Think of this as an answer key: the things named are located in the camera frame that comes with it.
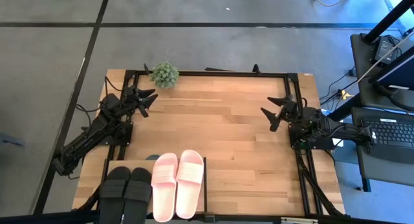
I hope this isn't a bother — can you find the black power adapter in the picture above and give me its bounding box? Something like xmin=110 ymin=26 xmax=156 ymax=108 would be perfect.
xmin=374 ymin=36 xmax=398 ymax=65

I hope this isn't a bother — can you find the green plant in white pot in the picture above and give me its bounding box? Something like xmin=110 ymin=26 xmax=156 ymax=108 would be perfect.
xmin=149 ymin=61 xmax=180 ymax=89

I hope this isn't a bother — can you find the pink slide sandal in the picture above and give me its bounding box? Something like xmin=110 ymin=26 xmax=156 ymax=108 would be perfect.
xmin=150 ymin=152 xmax=179 ymax=223
xmin=175 ymin=149 xmax=206 ymax=220

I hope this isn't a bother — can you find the black metal table frame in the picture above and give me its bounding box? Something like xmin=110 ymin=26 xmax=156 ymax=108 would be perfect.
xmin=106 ymin=67 xmax=345 ymax=218

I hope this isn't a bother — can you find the grey metal bracket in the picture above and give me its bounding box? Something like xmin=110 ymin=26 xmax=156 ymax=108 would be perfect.
xmin=279 ymin=216 xmax=320 ymax=224

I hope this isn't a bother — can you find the grey side desk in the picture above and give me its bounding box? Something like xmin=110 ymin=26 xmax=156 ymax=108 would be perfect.
xmin=326 ymin=32 xmax=414 ymax=190

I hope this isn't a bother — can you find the black laptop keyboard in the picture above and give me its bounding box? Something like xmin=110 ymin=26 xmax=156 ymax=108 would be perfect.
xmin=360 ymin=117 xmax=414 ymax=165

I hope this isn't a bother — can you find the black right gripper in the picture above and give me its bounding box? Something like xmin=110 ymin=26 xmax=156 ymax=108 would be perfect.
xmin=259 ymin=95 xmax=300 ymax=133

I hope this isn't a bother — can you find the black floor cable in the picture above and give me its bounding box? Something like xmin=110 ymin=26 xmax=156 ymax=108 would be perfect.
xmin=318 ymin=65 xmax=357 ymax=104

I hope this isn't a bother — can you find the long black metal rail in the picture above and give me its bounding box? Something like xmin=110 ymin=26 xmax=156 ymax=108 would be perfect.
xmin=0 ymin=209 xmax=414 ymax=224

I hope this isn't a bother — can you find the black slide sandal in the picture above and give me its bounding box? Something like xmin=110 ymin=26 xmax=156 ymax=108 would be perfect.
xmin=98 ymin=166 xmax=132 ymax=224
xmin=122 ymin=166 xmax=153 ymax=224

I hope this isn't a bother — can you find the thin white rod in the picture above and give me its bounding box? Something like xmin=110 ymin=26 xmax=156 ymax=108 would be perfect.
xmin=355 ymin=28 xmax=414 ymax=85

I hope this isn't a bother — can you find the dark tilted monitor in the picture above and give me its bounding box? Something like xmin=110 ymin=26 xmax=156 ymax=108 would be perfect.
xmin=367 ymin=45 xmax=414 ymax=93

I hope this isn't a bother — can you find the black rig pole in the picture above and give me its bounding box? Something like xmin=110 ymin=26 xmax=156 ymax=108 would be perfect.
xmin=361 ymin=0 xmax=414 ymax=45

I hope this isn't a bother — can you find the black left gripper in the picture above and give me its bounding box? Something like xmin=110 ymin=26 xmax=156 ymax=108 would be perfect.
xmin=122 ymin=86 xmax=160 ymax=119

